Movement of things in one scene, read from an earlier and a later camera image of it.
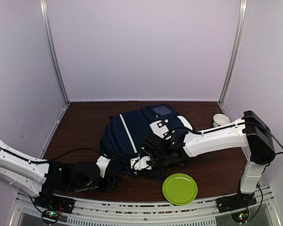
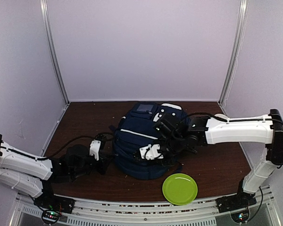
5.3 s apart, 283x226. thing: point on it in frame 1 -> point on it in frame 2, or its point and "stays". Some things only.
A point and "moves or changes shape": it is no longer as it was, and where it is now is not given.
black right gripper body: x=160 y=173 -> x=169 y=163
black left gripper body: x=105 y=188 -> x=103 y=160
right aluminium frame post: x=243 y=18 stays
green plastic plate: x=179 y=189 stays
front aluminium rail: x=113 y=213 stays
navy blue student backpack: x=122 y=134 moves or changes shape
